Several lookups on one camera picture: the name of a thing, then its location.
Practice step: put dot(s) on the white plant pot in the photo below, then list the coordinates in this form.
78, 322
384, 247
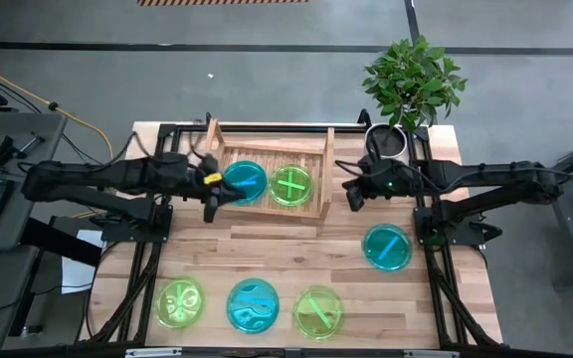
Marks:
396, 144

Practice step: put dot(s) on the green leafy plant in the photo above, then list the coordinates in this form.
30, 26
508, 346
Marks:
411, 82

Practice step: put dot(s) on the green transparent plastic plate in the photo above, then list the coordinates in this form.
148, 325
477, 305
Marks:
319, 313
179, 303
286, 196
299, 174

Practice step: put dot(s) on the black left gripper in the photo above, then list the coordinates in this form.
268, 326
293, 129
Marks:
202, 181

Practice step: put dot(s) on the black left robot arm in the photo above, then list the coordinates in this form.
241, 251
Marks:
92, 176

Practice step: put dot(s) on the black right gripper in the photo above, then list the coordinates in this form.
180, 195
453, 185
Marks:
366, 191

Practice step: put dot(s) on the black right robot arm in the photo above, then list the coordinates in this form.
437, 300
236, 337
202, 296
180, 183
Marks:
490, 174

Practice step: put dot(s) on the blue transparent plastic plate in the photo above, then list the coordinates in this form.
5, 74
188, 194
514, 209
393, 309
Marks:
387, 247
247, 181
252, 305

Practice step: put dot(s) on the small yellow tag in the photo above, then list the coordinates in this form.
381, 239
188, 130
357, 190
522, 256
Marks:
213, 178

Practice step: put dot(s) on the white paper sheet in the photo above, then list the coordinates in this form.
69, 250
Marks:
80, 271

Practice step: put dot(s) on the wooden slatted shelf rack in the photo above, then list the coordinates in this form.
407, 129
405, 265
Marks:
276, 149

